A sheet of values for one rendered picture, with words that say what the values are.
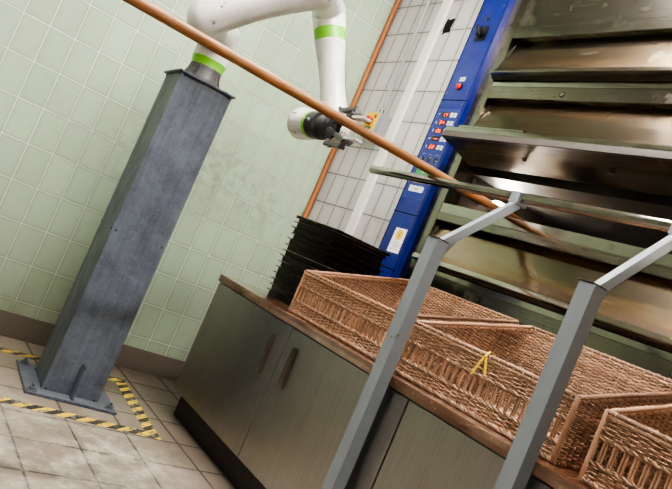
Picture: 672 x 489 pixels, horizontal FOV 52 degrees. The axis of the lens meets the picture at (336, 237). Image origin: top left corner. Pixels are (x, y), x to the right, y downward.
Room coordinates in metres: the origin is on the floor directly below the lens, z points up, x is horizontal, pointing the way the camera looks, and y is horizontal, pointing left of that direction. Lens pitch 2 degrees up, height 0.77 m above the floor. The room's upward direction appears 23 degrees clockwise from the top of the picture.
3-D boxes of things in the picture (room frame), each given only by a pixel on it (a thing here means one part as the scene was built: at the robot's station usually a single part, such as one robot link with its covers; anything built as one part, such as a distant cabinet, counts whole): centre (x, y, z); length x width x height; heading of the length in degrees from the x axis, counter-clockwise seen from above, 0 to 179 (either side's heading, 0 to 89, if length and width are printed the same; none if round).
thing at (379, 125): (3.18, 0.04, 1.46); 0.10 x 0.07 x 0.10; 34
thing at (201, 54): (2.51, 0.68, 1.36); 0.16 x 0.13 x 0.19; 171
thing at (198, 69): (2.57, 0.71, 1.23); 0.26 x 0.15 x 0.06; 30
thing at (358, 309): (2.29, -0.29, 0.72); 0.56 x 0.49 x 0.28; 34
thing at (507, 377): (1.80, -0.63, 0.72); 0.56 x 0.49 x 0.28; 35
